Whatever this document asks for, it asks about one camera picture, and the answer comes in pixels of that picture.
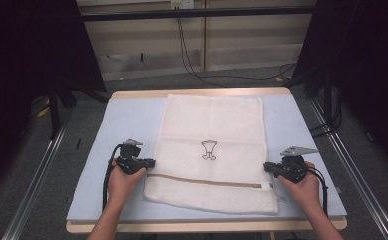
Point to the small black stick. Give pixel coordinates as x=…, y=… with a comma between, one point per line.
x=78, y=144

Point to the white wall socket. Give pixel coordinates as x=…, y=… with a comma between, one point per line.
x=182, y=4

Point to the wooden table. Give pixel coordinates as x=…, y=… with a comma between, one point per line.
x=198, y=90

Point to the yellow tape piece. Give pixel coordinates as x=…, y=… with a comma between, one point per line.
x=43, y=112

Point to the light blue mat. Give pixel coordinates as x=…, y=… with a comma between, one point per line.
x=125, y=116

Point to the person's right hand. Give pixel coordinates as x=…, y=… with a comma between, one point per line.
x=303, y=193

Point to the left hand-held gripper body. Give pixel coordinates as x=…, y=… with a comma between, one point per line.
x=130, y=160

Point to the person's left hand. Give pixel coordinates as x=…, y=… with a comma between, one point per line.
x=123, y=188

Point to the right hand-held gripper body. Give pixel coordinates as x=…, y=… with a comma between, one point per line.
x=293, y=166

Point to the white mesh laundry bag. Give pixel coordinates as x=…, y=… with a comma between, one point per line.
x=212, y=160

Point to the metal floor rail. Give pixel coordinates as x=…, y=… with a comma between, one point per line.
x=365, y=186
x=35, y=186

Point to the black metal stand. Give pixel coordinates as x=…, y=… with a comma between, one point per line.
x=53, y=113

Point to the black horizontal bar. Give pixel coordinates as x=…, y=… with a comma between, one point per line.
x=198, y=13

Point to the black curtain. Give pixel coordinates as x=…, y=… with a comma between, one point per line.
x=365, y=66
x=22, y=66

